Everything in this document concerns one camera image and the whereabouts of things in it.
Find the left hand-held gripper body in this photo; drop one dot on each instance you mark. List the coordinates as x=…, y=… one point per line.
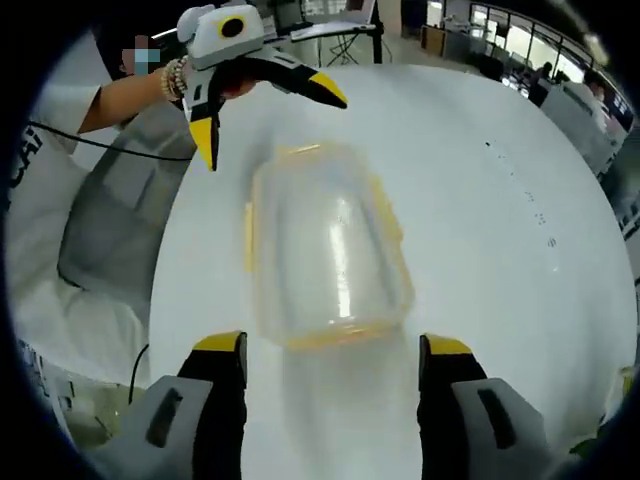
x=220, y=37

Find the white desk partition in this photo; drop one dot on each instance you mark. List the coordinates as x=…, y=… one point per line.
x=580, y=120

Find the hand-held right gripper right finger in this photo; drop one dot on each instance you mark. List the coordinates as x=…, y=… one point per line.
x=460, y=415

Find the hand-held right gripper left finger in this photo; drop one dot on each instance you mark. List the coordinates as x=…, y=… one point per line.
x=200, y=415

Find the clear container with yellow buckle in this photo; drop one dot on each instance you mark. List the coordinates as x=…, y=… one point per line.
x=330, y=245

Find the person's left hand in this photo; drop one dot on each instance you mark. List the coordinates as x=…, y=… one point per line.
x=237, y=87

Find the grey mesh office chair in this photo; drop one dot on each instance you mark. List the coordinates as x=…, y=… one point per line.
x=115, y=200

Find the silver laptop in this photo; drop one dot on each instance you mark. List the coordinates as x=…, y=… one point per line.
x=340, y=27

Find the black laptop stand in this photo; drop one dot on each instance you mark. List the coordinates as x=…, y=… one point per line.
x=360, y=47

